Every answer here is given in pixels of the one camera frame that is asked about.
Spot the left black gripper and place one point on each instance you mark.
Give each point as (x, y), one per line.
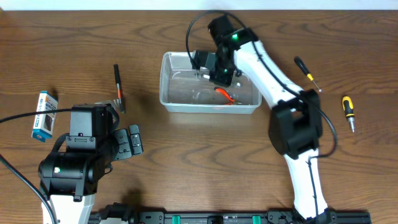
(123, 144)

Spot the clear plastic container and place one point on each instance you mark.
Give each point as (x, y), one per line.
(180, 91)

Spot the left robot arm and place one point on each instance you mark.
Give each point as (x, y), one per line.
(69, 179)

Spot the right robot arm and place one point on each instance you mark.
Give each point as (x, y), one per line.
(295, 124)

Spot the black orange pen tool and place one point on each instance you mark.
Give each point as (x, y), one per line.
(119, 89)

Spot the red handled pliers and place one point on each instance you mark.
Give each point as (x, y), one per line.
(231, 100)

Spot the blue white product box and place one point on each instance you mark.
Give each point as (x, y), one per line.
(44, 123)

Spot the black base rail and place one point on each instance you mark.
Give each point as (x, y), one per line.
(121, 213)

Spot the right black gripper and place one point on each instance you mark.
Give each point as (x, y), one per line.
(215, 79)

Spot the slim black yellow screwdriver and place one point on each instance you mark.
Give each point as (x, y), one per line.
(299, 62)

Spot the stubby yellow black screwdriver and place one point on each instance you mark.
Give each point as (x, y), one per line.
(348, 108)

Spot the silver offset wrench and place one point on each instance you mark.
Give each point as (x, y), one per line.
(203, 76)

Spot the metal fork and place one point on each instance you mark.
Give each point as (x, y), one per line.
(114, 103)

